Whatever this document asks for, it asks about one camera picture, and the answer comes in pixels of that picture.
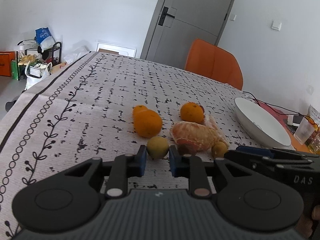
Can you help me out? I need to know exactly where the orange paper bag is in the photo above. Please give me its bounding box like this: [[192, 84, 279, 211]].
[[0, 51, 16, 77]]

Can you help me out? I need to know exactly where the grey door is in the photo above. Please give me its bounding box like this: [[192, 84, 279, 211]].
[[140, 0, 234, 69]]

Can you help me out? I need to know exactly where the round orange right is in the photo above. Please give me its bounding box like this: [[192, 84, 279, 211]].
[[180, 102, 204, 124]]

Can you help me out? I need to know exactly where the green box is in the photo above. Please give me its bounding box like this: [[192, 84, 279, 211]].
[[11, 60, 20, 80]]

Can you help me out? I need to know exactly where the blue white plastic bag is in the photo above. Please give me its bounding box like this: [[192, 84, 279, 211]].
[[35, 28, 55, 52]]

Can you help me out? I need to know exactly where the brown paper bag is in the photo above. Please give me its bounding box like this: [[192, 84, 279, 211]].
[[50, 62, 67, 74]]

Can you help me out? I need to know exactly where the black door handle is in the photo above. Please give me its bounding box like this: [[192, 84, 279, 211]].
[[158, 7, 175, 26]]

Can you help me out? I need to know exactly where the white framed board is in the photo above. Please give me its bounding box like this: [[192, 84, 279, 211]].
[[97, 40, 137, 57]]

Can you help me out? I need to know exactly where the orange chair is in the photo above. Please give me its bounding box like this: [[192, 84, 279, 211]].
[[184, 39, 244, 90]]

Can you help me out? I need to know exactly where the white shopping bag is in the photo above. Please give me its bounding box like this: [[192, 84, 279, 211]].
[[24, 61, 52, 90]]

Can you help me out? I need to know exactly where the small wall switch near door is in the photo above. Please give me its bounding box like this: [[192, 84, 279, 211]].
[[230, 14, 236, 21]]

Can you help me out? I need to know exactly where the small green round fruit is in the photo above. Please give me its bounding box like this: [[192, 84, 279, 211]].
[[147, 136, 169, 159]]

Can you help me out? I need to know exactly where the dark grey slipper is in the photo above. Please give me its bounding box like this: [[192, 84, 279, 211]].
[[5, 100, 16, 112]]

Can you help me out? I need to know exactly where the clear plastic cup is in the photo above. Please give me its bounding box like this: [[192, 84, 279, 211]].
[[293, 116, 315, 144]]

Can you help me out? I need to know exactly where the black cable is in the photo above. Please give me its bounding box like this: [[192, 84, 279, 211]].
[[243, 90, 317, 126]]

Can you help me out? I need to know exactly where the large orange fruit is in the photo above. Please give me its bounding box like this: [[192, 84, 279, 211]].
[[133, 109, 163, 138]]

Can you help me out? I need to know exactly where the small orange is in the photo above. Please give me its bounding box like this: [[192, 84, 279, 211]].
[[132, 105, 148, 116]]

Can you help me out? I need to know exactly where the white ceramic bowl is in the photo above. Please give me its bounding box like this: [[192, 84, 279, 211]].
[[234, 98, 291, 148]]

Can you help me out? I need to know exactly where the patterned white tablecloth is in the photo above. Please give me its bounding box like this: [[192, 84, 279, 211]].
[[0, 51, 296, 238]]

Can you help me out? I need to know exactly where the black metal shelf rack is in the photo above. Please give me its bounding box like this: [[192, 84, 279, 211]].
[[16, 40, 62, 80]]

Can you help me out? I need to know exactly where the peeled pomelo flesh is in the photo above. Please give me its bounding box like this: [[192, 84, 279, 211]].
[[170, 115, 229, 152]]

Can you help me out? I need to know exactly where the white wall switch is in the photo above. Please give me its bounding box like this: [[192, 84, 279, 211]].
[[271, 21, 282, 31]]

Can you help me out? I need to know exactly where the small green fruit right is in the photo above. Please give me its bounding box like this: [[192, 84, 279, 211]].
[[211, 141, 228, 159]]

